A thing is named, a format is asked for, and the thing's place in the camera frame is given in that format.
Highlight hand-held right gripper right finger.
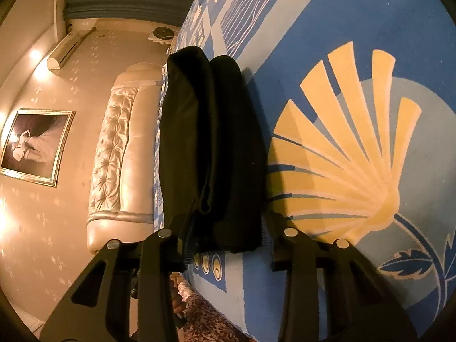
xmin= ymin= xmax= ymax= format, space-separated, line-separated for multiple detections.
xmin=261 ymin=214 xmax=418 ymax=342

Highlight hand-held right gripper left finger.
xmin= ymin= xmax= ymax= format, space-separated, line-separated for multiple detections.
xmin=39 ymin=215 xmax=196 ymax=342

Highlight black pants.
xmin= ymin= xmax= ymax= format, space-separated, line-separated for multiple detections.
xmin=157 ymin=46 xmax=268 ymax=254

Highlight floral patterned rug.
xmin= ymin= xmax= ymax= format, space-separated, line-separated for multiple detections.
xmin=177 ymin=280 xmax=258 ymax=342

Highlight cream tufted headboard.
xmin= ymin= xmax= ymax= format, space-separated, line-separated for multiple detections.
xmin=87 ymin=62 xmax=168 ymax=254

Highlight blue leaf-patterned bedspread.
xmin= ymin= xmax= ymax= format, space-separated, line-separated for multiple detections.
xmin=153 ymin=0 xmax=456 ymax=342

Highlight gold framed wall picture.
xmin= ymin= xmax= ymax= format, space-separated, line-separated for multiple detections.
xmin=0 ymin=109 xmax=76 ymax=188

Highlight white wall air conditioner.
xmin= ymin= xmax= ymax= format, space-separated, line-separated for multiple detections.
xmin=47 ymin=31 xmax=85 ymax=70

